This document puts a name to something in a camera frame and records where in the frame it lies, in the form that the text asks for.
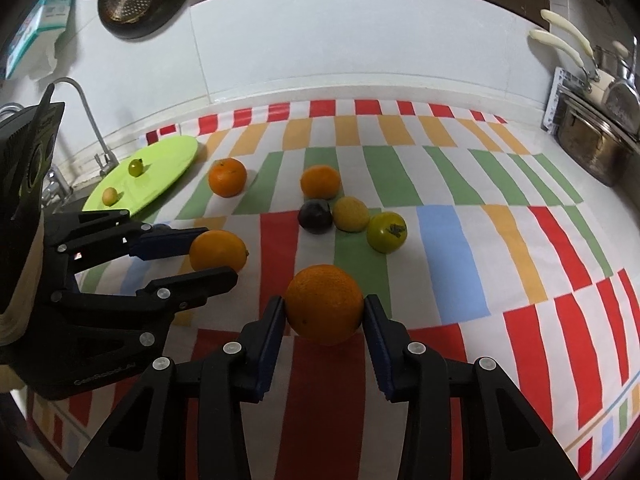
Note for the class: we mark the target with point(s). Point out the large orange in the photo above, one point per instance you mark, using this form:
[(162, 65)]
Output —
[(324, 305)]

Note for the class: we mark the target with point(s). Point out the steel pot lid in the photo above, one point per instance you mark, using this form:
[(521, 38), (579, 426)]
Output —
[(622, 105)]

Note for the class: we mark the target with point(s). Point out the steel pot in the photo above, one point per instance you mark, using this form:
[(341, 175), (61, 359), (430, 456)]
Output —
[(595, 145)]

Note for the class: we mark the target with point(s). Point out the scissors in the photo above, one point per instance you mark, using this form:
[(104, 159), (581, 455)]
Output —
[(602, 0)]

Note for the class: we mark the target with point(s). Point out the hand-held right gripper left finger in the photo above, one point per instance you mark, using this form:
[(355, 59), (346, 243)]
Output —
[(270, 350)]

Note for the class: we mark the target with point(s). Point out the striped colourful tablecloth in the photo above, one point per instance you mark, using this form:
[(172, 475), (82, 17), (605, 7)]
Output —
[(450, 185)]

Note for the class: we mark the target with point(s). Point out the dark purple plum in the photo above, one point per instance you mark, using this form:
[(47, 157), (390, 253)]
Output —
[(314, 217)]

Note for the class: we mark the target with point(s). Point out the brownish green kiwi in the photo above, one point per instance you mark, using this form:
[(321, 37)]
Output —
[(110, 196)]

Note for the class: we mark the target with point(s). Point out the green plate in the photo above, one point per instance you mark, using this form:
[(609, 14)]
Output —
[(160, 170)]

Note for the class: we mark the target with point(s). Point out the black frying pan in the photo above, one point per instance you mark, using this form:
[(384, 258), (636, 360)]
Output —
[(175, 5)]

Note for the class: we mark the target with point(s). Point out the small green fruit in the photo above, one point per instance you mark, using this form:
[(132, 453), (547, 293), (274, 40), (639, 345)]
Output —
[(136, 168)]

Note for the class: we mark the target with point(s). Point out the teal cardboard box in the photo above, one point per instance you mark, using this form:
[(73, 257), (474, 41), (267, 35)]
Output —
[(37, 30)]

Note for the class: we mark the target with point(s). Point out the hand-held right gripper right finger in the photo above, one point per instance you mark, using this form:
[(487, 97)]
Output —
[(377, 355)]

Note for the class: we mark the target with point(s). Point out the white dish rack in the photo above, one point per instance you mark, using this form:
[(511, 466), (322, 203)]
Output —
[(555, 105)]

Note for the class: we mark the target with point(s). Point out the yellow round fruit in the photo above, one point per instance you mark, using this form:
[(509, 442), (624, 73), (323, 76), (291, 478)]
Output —
[(351, 214)]

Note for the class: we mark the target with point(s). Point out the metal faucet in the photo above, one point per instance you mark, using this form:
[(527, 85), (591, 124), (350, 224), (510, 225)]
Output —
[(95, 125)]

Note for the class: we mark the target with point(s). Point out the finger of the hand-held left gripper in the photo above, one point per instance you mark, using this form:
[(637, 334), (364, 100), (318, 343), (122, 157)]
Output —
[(165, 245), (200, 285)]

